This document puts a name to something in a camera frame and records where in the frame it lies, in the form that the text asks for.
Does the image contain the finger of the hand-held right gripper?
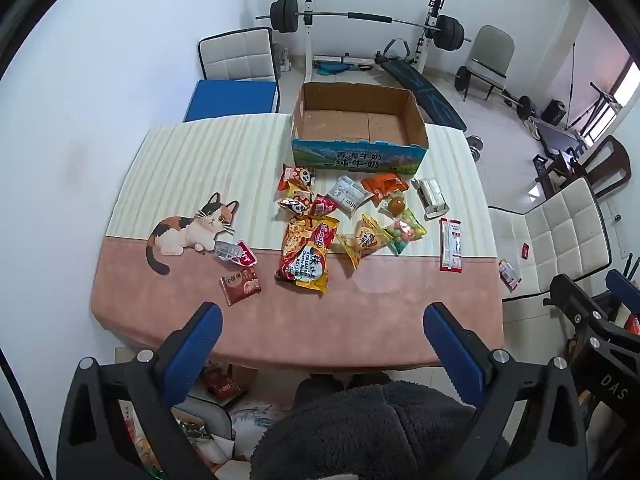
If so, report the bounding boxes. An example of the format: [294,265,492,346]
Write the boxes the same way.
[544,273,618,356]
[605,268,640,313]

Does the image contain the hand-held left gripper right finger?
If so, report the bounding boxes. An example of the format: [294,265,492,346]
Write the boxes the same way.
[422,301,590,480]

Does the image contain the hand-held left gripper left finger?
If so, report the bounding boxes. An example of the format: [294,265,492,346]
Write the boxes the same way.
[56,301,224,480]

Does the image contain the brown red pastry packet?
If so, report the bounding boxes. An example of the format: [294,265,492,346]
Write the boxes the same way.
[220,266,262,307]

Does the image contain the green candy packet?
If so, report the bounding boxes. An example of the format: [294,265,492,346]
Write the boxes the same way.
[384,208,428,256]

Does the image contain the yellow snack packet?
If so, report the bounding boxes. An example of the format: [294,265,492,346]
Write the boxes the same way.
[336,213,393,270]

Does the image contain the large red yellow snack bag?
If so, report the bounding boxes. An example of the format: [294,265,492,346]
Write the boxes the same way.
[275,214,341,295]

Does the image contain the silver snack packet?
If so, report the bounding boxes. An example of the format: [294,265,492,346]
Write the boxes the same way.
[327,175,373,218]

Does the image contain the cardboard box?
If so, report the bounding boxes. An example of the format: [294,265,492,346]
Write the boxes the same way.
[291,82,429,174]

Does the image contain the white red snack packet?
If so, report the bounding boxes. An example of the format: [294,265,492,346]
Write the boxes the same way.
[498,259,522,292]

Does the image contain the white quilted swivel chair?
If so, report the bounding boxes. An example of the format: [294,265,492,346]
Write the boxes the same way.
[487,176,613,303]

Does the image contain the white plastic bag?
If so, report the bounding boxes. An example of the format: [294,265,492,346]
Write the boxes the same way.
[227,402,291,461]

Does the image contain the silver red jelly packet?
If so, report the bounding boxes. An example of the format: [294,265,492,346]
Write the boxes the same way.
[214,240,257,267]

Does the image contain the red white stick packet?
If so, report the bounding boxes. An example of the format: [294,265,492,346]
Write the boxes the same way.
[439,218,452,272]
[448,218,464,273]

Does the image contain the dark wooden chair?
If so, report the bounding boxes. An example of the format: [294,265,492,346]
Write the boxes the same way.
[536,135,632,200]

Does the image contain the dark fleece clothing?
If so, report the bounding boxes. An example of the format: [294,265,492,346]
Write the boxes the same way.
[249,372,501,480]

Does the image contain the small white box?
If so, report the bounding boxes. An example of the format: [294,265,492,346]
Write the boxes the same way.
[411,178,449,221]

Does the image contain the clear packet with brown pastry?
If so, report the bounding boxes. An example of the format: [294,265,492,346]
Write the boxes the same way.
[378,191,412,218]

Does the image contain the dark panda print packet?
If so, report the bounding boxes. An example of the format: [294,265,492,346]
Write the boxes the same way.
[277,196,315,217]

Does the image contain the small orange snack packet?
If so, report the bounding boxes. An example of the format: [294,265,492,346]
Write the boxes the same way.
[286,183,316,204]

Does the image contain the black speaker box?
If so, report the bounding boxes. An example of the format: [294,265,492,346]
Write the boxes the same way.
[542,100,567,125]

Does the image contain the cat print tablecloth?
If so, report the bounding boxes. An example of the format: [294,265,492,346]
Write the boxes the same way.
[90,112,506,368]

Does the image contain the small red snack packet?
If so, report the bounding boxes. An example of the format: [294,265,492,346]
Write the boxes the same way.
[310,192,341,217]

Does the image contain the red panda print packet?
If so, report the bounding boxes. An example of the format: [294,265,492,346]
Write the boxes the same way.
[278,163,317,192]

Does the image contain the window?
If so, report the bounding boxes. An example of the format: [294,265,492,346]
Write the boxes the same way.
[607,57,640,111]

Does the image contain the short barbell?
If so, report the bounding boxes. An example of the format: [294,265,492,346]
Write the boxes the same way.
[454,58,535,113]

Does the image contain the black weight bench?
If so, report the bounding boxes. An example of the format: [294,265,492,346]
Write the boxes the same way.
[375,54,468,133]

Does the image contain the grey fabric chair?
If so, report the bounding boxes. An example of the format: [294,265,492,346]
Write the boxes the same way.
[462,25,516,103]

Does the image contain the white barbell rack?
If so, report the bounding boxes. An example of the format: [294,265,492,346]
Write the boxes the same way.
[299,0,447,84]

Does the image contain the long barbell with black plates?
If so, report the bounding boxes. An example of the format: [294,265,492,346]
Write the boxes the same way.
[255,0,473,53]

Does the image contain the white quilted chair black frame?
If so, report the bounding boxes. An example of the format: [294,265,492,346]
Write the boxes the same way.
[197,28,282,113]

